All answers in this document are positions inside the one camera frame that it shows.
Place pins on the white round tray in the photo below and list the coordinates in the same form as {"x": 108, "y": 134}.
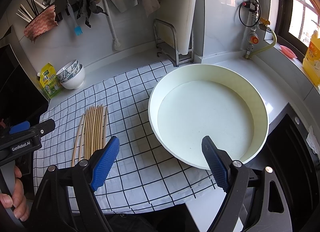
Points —
{"x": 201, "y": 100}

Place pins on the yellow cooking oil bottle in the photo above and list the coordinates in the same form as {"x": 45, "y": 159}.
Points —
{"x": 311, "y": 61}

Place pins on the large white bowl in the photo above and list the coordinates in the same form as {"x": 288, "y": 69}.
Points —
{"x": 76, "y": 81}

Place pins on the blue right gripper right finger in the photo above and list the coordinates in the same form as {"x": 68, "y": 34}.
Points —
{"x": 215, "y": 163}

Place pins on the blue patterned bowl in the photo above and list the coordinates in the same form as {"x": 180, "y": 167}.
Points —
{"x": 66, "y": 70}
{"x": 73, "y": 73}

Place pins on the white black checkered cloth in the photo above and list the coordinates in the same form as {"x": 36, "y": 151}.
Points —
{"x": 144, "y": 177}

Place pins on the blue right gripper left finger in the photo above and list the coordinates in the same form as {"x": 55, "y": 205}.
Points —
{"x": 103, "y": 164}

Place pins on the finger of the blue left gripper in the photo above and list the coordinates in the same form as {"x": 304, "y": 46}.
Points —
{"x": 20, "y": 127}
{"x": 43, "y": 128}

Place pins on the upper blue patterned bowl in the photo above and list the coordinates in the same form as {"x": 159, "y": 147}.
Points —
{"x": 66, "y": 70}

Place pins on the person's left hand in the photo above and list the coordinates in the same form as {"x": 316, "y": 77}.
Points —
{"x": 18, "y": 199}

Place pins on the white cutting board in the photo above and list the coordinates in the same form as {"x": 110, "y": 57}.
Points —
{"x": 180, "y": 14}

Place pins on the black hanging rag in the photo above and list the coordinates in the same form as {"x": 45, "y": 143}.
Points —
{"x": 87, "y": 7}

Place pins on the metal ladle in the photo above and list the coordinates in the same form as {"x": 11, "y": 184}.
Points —
{"x": 46, "y": 3}

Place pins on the gas valve with orange knob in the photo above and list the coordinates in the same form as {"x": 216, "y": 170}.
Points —
{"x": 252, "y": 39}

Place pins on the blue silicone brush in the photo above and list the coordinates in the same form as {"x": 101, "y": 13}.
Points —
{"x": 77, "y": 28}

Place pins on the metal cutting board rack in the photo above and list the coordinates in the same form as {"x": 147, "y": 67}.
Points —
{"x": 171, "y": 51}

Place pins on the pink plastic dish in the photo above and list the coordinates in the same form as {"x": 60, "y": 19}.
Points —
{"x": 287, "y": 52}

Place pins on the white crumpled tissue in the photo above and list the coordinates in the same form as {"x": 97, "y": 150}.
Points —
{"x": 312, "y": 142}

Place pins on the yellow seasoning pouch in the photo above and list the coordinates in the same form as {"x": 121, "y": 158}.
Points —
{"x": 49, "y": 81}

